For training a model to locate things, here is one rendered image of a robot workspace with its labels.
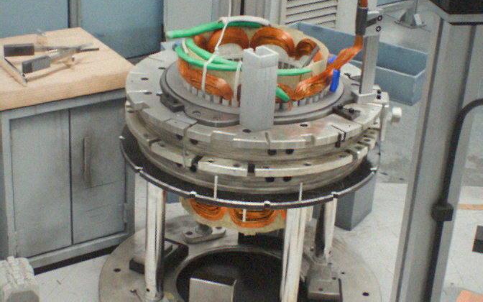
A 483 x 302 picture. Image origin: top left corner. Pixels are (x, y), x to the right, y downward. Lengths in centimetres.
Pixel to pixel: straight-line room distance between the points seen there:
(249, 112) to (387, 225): 54
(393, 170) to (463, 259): 199
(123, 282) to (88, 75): 29
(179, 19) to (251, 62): 271
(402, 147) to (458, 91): 297
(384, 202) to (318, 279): 36
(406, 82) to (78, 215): 50
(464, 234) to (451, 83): 90
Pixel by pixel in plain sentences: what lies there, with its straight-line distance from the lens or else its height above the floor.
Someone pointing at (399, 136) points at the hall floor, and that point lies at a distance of 371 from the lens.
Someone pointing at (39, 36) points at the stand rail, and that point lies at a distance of 136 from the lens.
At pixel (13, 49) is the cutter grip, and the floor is 109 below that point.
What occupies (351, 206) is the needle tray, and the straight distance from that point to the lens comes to 146.
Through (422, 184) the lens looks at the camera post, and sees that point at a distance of 67.
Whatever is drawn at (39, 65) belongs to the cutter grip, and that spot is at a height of 109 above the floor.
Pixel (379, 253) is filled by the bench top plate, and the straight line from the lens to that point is 144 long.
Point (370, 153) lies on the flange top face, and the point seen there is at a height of 102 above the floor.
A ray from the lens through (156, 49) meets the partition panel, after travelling 396.
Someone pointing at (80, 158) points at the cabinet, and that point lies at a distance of 130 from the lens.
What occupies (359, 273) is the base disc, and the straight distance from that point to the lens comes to 135.
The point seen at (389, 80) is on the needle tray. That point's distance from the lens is 134.
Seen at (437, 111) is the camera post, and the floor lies 129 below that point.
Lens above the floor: 154
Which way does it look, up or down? 26 degrees down
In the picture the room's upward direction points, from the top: 4 degrees clockwise
